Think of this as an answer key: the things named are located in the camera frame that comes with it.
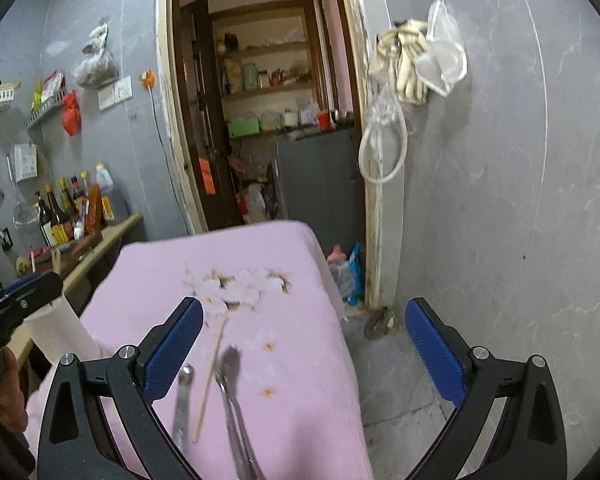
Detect orange sauce pouch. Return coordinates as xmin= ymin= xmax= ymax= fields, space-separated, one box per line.
xmin=86 ymin=182 xmax=104 ymax=233

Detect hanging wire strainer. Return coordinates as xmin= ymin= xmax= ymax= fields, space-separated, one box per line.
xmin=5 ymin=154 xmax=40 ymax=226

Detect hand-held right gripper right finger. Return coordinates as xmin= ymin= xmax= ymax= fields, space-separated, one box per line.
xmin=405 ymin=297 xmax=568 ymax=480

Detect wooden cutting board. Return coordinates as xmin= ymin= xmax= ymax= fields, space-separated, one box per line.
xmin=35 ymin=234 xmax=105 ymax=271

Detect blue plastic bag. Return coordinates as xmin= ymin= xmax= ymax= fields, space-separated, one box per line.
xmin=345 ymin=242 xmax=365 ymax=307

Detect large oil bottle yellow cap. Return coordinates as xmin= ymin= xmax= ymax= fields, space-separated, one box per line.
xmin=94 ymin=162 xmax=130 ymax=223

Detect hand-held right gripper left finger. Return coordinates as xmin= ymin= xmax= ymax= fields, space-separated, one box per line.
xmin=37 ymin=296 xmax=204 ymax=480

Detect white mesh bag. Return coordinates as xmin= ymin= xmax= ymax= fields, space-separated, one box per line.
xmin=414 ymin=0 xmax=467 ymax=97

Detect wooden shelf unit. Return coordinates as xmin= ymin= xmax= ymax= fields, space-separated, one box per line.
xmin=207 ymin=0 xmax=326 ymax=136

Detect red label sauce bottle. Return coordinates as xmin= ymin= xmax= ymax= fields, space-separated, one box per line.
xmin=69 ymin=176 xmax=87 ymax=213

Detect pink flower print cloth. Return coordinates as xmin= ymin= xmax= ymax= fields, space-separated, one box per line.
xmin=25 ymin=220 xmax=376 ymax=480

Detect white wall socket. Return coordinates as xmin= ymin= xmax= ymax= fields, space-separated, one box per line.
xmin=97 ymin=76 xmax=133 ymax=110

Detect metal wall rack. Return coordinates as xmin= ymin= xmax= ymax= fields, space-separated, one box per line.
xmin=26 ymin=92 xmax=68 ymax=128

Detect person's left hand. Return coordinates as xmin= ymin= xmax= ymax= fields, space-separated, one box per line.
xmin=0 ymin=347 xmax=29 ymax=432

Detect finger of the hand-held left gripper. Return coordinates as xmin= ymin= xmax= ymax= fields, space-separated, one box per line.
xmin=0 ymin=276 xmax=40 ymax=301
xmin=0 ymin=272 xmax=64 ymax=320

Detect steel spoon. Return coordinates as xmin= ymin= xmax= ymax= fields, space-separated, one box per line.
xmin=215 ymin=344 xmax=253 ymax=480

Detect hanging bag of dried goods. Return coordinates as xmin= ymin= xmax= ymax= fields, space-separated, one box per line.
xmin=72 ymin=22 xmax=121 ymax=88

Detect worn door frame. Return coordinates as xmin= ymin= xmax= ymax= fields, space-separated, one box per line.
xmin=155 ymin=0 xmax=396 ymax=311

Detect white plastic bag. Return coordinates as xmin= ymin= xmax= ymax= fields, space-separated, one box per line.
xmin=237 ymin=183 xmax=273 ymax=225

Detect flat-handled steel utensil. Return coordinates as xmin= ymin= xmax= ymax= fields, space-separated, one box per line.
xmin=172 ymin=364 xmax=196 ymax=453

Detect dark wooden door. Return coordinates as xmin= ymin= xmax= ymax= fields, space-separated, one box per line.
xmin=175 ymin=0 xmax=243 ymax=231

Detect brown floor debris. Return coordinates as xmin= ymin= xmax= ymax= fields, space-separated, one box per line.
xmin=364 ymin=309 xmax=396 ymax=340

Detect clear plastic bag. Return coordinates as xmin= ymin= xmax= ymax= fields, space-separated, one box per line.
xmin=365 ymin=87 xmax=406 ymax=133

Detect white hose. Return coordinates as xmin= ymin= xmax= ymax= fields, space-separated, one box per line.
xmin=358 ymin=57 xmax=409 ymax=183

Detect grey cabinet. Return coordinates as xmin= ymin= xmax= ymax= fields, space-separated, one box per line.
xmin=272 ymin=127 xmax=363 ymax=261

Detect cream rubber gloves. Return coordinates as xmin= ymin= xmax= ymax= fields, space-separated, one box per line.
xmin=370 ymin=19 xmax=431 ymax=106

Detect beige kitchen counter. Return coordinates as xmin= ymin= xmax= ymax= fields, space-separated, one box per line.
xmin=10 ymin=212 xmax=143 ymax=361

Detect red plastic bag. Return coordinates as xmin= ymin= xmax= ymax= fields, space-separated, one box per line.
xmin=61 ymin=89 xmax=82 ymax=136

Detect white perforated utensil holder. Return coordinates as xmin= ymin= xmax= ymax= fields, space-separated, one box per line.
xmin=24 ymin=294 xmax=104 ymax=367

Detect dark sauce bottle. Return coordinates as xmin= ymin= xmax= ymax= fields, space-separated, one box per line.
xmin=36 ymin=190 xmax=53 ymax=247
xmin=45 ymin=183 xmax=71 ymax=246

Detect bunch of seasoning packets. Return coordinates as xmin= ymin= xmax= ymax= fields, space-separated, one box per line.
xmin=31 ymin=71 xmax=67 ymax=111

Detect yellow food packet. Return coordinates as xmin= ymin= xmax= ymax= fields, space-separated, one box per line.
xmin=223 ymin=57 xmax=243 ymax=95

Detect green box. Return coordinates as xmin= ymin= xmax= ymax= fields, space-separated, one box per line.
xmin=227 ymin=117 xmax=261 ymax=140

